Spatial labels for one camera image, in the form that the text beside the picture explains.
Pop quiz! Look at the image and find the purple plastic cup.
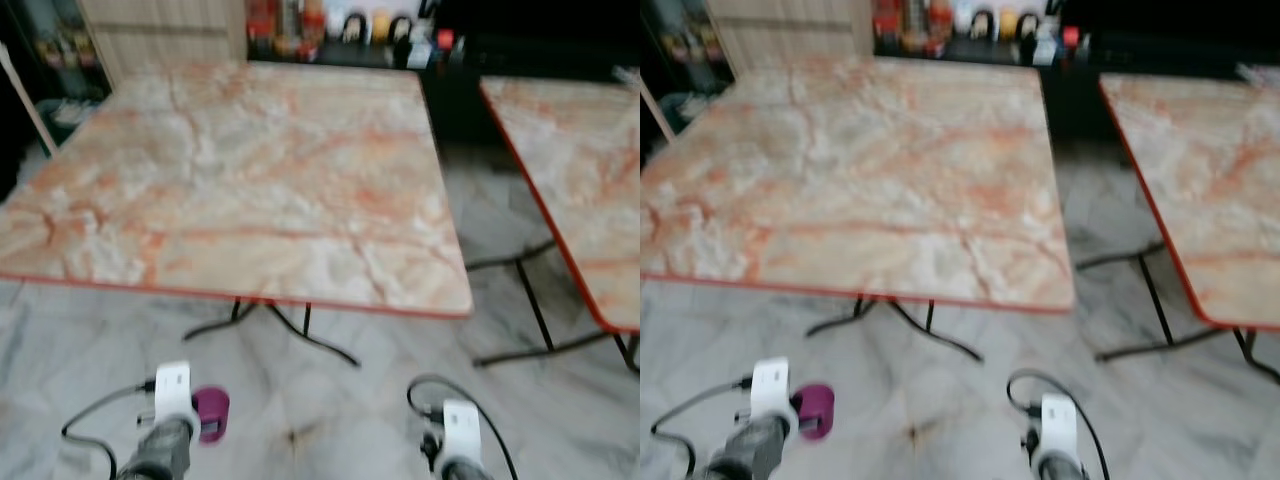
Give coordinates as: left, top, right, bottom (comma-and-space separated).
192, 387, 231, 444
795, 384, 836, 442

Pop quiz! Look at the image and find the marble folding table red edge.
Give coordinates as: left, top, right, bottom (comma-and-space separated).
465, 75, 641, 374
1075, 72, 1280, 387

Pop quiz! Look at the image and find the light wooden stick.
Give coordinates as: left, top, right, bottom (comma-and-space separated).
640, 76, 674, 142
0, 44, 58, 157

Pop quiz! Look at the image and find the large marble pattern folding table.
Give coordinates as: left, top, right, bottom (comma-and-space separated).
640, 55, 1077, 363
0, 60, 474, 368

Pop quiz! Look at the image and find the light wooden cabinet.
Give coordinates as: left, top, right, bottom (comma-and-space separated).
77, 0, 249, 89
704, 0, 877, 81

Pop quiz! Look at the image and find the red bottles cluster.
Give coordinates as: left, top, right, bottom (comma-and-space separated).
873, 0, 953, 53
246, 0, 327, 57

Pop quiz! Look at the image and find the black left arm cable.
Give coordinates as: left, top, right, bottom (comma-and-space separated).
650, 376, 754, 469
61, 379, 158, 475

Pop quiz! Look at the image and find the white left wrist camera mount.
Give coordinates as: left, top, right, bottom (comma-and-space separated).
153, 362, 194, 422
750, 357, 793, 420

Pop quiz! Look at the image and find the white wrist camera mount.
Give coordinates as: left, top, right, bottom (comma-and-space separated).
153, 362, 194, 422
750, 357, 793, 420
1038, 393, 1080, 457
441, 399, 484, 461

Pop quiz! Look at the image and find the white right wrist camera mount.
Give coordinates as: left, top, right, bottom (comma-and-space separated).
441, 399, 484, 461
1038, 393, 1080, 457

